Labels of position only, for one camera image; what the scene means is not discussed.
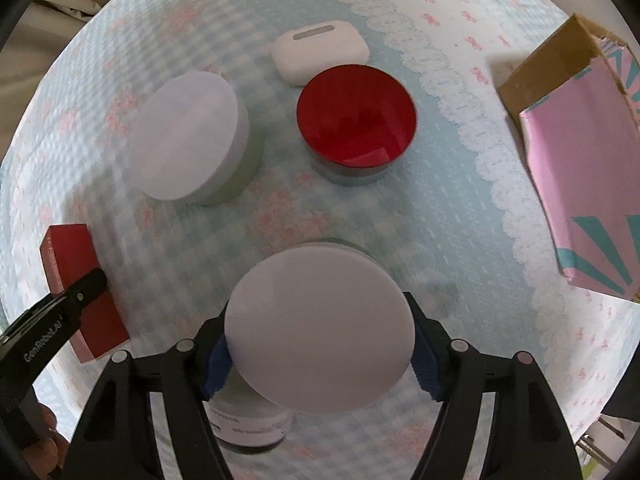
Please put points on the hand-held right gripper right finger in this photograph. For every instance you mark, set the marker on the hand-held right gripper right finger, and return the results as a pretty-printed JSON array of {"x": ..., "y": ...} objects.
[{"x": 428, "y": 371}]

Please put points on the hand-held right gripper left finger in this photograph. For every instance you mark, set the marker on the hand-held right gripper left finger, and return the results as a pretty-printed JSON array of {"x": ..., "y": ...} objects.
[{"x": 216, "y": 371}]

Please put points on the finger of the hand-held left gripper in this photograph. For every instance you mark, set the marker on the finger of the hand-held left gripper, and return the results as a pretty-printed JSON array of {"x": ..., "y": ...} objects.
[{"x": 84, "y": 294}]

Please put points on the red rectangular box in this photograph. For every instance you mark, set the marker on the red rectangular box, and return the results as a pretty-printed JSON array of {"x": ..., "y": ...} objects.
[{"x": 75, "y": 260}]

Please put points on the dark jar with white lid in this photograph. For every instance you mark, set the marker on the dark jar with white lid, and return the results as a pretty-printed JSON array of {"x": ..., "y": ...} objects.
[{"x": 320, "y": 325}]

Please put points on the person's left hand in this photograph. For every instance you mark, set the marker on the person's left hand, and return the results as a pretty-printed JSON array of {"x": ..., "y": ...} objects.
[{"x": 52, "y": 434}]

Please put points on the blue checked floral tablecloth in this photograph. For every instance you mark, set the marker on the blue checked floral tablecloth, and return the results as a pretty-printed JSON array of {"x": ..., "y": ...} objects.
[{"x": 450, "y": 260}]

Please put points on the green jar with white lid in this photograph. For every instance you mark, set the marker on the green jar with white lid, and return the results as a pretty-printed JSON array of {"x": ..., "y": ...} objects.
[{"x": 186, "y": 135}]

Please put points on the pink patterned cardboard box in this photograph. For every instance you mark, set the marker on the pink patterned cardboard box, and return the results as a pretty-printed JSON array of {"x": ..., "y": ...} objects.
[{"x": 580, "y": 170}]

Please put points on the grey jar with red lid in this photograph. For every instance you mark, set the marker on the grey jar with red lid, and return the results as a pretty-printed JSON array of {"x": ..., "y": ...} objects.
[{"x": 356, "y": 116}]

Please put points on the white earbuds case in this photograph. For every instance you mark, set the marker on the white earbuds case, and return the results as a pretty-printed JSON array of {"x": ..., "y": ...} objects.
[{"x": 320, "y": 54}]

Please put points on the metal frame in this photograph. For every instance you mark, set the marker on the metal frame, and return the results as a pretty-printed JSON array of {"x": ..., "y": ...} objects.
[{"x": 597, "y": 437}]

